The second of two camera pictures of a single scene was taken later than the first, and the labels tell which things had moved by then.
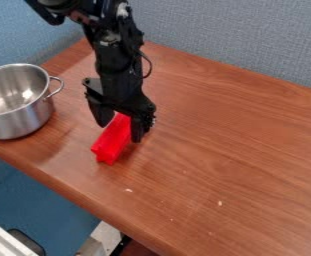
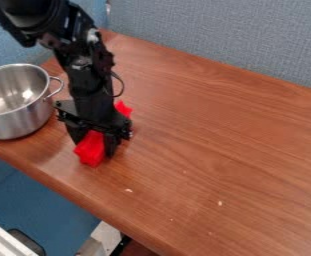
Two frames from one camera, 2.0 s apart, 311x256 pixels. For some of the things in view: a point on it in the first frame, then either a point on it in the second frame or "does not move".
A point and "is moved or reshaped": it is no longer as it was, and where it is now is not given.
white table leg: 105,240 does not move
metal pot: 18,101 does not move
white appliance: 2,243 does not move
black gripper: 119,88 -> 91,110
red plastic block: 114,139 is moved or reshaped
